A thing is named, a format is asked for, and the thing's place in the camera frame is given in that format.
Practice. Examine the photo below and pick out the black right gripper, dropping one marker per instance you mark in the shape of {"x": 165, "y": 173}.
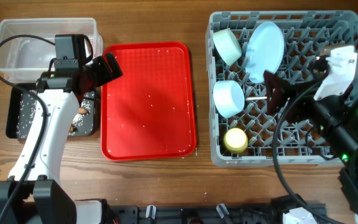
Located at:
{"x": 302, "y": 99}

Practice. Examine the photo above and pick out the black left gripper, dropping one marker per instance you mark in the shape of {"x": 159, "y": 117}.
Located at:
{"x": 106, "y": 74}

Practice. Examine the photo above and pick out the white plastic spoon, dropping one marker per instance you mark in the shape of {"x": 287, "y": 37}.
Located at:
{"x": 255, "y": 98}

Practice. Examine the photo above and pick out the brown carrot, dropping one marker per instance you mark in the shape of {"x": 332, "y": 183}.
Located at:
{"x": 82, "y": 111}

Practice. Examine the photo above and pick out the light blue plate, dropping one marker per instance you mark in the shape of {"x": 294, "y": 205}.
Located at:
{"x": 264, "y": 51}

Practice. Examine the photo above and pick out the small light blue bowl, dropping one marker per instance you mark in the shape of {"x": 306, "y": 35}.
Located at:
{"x": 228, "y": 98}

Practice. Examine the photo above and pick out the yellow plastic cup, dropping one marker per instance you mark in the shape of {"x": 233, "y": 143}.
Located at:
{"x": 235, "y": 140}

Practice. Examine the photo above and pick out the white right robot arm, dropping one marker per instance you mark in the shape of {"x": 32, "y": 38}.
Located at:
{"x": 335, "y": 122}

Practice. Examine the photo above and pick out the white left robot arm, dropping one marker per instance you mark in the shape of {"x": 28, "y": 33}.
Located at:
{"x": 32, "y": 191}

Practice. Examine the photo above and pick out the grey dishwasher rack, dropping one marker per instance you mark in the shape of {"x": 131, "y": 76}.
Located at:
{"x": 305, "y": 33}

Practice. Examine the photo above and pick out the black waste bin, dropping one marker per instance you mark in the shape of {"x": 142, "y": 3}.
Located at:
{"x": 14, "y": 109}

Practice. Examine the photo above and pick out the red plastic tray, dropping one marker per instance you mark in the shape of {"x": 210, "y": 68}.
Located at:
{"x": 148, "y": 113}

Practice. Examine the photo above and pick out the clear plastic bin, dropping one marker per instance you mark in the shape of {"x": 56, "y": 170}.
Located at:
{"x": 23, "y": 60}

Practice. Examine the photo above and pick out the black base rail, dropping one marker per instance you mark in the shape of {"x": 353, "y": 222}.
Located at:
{"x": 282, "y": 209}

